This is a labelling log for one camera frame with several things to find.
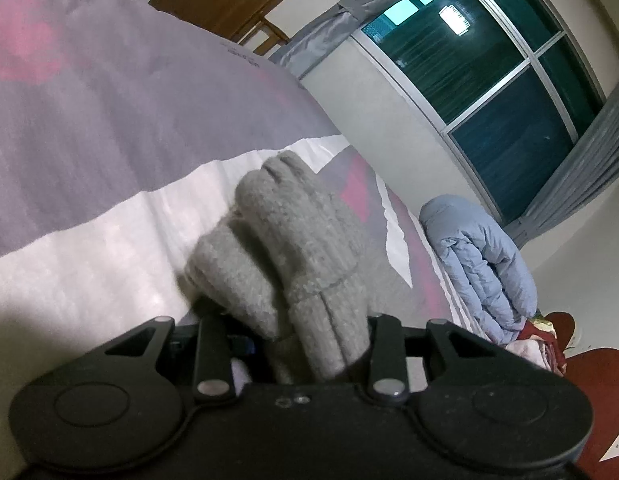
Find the grey pants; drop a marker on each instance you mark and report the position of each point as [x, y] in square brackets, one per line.
[299, 240]

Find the pile of red cloths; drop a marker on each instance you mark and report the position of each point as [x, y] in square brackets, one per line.
[539, 335]

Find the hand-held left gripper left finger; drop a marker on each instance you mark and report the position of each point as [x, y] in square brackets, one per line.
[212, 355]

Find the grey curtain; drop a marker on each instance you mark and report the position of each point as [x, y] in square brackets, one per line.
[334, 20]
[584, 160]

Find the wooden chair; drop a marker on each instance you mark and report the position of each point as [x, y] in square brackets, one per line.
[267, 35]

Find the striped pink and purple bed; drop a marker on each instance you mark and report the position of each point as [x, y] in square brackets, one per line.
[89, 110]

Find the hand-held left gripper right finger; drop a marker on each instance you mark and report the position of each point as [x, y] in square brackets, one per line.
[387, 360]

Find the sliding glass window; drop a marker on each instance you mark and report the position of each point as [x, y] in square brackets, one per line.
[489, 60]

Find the folded light blue duvet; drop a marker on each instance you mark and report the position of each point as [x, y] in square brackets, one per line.
[479, 265]

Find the folded pale pink quilt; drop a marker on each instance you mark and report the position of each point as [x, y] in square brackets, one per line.
[527, 352]

